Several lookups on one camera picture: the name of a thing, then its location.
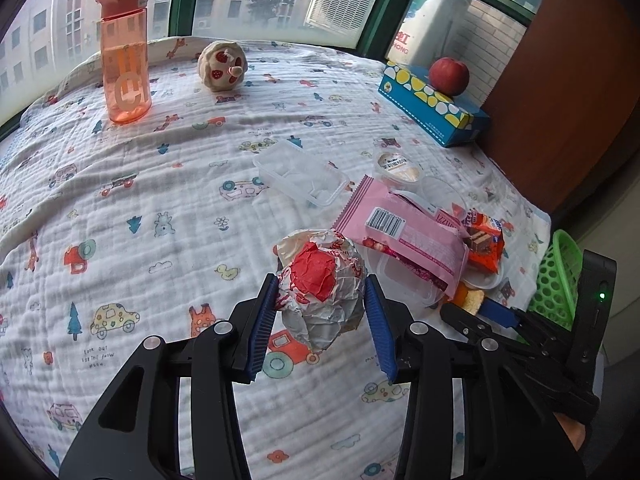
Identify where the yellow cake piece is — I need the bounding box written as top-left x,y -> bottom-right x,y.
452,282 -> 486,316

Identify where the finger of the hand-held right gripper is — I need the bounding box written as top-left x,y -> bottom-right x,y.
479,300 -> 532,341
439,305 -> 501,348

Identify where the brown wooden panel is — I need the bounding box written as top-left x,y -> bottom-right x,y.
480,0 -> 640,221

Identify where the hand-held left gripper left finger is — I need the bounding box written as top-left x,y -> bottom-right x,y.
59,274 -> 281,480

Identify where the round clear plastic cup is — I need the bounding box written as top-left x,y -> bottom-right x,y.
372,149 -> 425,187

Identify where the beige plush toy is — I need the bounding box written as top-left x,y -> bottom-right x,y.
197,40 -> 249,92

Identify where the blue dotted tissue box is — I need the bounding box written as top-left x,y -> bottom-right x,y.
378,60 -> 491,148

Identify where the white round plastic lid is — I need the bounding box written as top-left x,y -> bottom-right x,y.
462,262 -> 506,291

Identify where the orange snack wrapper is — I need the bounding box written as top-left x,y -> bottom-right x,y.
452,205 -> 507,276

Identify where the pink snack wrapper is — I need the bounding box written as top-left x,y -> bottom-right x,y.
332,175 -> 470,301

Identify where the red apple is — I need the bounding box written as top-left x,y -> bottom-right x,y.
429,56 -> 471,97

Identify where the clear rectangular plastic container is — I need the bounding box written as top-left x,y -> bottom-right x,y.
252,140 -> 351,208
364,247 -> 453,309

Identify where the clear plastic dome lid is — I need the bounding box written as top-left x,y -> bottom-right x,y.
419,176 -> 468,221

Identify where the paper wrapper ball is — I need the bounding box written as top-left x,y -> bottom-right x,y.
272,228 -> 370,353

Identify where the person's right forearm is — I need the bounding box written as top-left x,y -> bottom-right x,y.
555,412 -> 591,463

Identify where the green plastic basket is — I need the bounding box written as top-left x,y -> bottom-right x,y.
527,230 -> 583,331

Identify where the orange plastic water bottle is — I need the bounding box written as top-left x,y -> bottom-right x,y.
95,0 -> 153,125

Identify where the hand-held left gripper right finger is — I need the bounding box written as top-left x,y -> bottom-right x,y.
364,276 -> 586,480

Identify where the green window frame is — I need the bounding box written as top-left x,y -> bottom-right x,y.
170,0 -> 538,61

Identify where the white printed blanket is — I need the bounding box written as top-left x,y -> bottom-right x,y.
0,37 -> 553,480

